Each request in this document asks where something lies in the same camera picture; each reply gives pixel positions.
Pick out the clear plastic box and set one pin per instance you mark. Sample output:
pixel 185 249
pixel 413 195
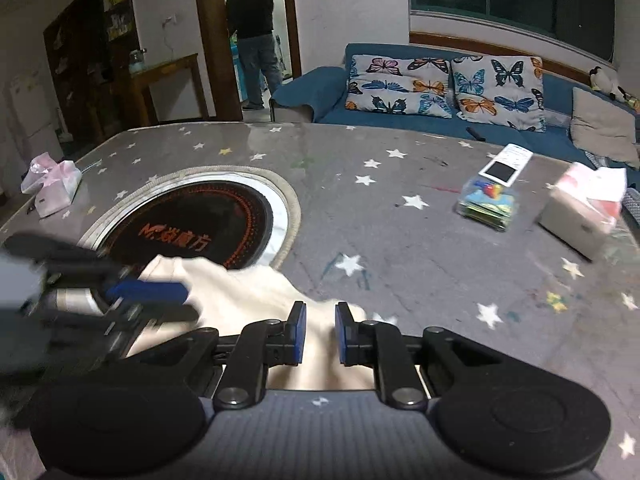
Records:
pixel 487 205

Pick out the butterfly print cushion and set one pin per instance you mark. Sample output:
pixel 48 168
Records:
pixel 395 85
pixel 500 92

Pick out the small black remote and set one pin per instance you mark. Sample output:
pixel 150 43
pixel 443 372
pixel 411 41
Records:
pixel 475 133

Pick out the round black induction cooktop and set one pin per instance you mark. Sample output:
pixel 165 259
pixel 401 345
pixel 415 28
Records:
pixel 200 220

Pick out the brown wooden door frame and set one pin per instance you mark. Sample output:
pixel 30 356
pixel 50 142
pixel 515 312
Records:
pixel 210 50

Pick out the dark wooden shelf unit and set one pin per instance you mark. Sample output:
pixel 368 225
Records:
pixel 85 50

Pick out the glass jar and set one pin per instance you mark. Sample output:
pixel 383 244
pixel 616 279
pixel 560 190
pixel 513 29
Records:
pixel 137 62

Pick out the blue sofa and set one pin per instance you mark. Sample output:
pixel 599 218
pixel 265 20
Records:
pixel 325 90

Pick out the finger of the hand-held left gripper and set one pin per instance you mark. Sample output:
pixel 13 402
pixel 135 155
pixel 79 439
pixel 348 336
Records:
pixel 150 293
pixel 165 315

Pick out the black and white plush toy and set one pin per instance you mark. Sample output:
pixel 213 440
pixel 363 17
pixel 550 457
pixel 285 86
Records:
pixel 605 82

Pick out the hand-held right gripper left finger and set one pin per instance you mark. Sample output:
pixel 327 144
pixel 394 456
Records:
pixel 300 332

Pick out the soft tissue pack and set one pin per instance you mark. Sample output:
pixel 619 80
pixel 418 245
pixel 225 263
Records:
pixel 52 185

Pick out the wooden side table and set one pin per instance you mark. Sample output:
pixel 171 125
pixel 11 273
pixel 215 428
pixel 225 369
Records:
pixel 165 72

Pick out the white refrigerator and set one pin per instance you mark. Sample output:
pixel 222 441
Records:
pixel 32 110

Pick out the grey star-print table cover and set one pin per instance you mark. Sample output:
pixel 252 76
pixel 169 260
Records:
pixel 400 240

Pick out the cream fleece garment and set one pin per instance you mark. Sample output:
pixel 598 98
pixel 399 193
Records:
pixel 240 290

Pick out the white remote control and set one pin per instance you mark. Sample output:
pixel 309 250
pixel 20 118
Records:
pixel 506 165

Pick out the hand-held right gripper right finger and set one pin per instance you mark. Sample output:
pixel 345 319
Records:
pixel 342 332

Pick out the pink tissue box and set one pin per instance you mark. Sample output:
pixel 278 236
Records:
pixel 575 215

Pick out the beige cushion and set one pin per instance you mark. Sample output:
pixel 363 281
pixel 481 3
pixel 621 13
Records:
pixel 602 127

